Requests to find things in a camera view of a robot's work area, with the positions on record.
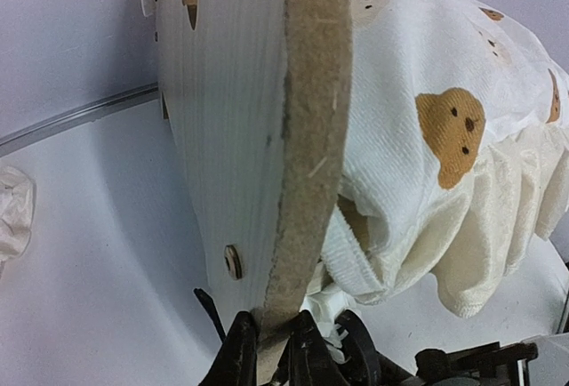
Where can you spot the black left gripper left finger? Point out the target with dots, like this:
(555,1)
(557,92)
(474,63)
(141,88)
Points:
(236,361)

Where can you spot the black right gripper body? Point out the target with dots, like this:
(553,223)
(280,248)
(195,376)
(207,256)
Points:
(541,360)

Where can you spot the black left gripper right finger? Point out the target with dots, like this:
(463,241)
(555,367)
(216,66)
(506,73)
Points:
(309,361)

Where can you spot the wooden pet bed frame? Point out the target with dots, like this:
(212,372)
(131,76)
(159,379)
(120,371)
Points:
(257,94)

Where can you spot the small bear print pillow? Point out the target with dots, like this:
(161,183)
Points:
(17,211)

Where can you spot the aluminium table edge rail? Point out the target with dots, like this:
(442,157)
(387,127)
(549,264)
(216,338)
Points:
(74,117)

